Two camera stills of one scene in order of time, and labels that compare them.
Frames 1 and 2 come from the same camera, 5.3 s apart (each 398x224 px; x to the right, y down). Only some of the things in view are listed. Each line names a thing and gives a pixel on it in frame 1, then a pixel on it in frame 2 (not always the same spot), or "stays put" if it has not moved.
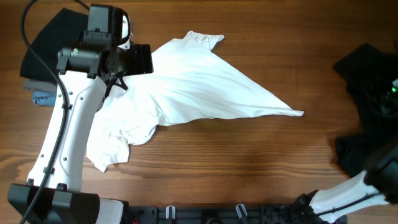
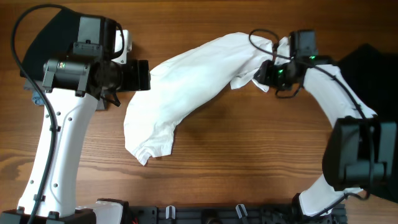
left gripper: x=142 y=56 → x=139 y=75
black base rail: x=229 y=214 stays put
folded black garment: x=64 y=30 stays put
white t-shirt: x=190 y=83 → x=182 y=82
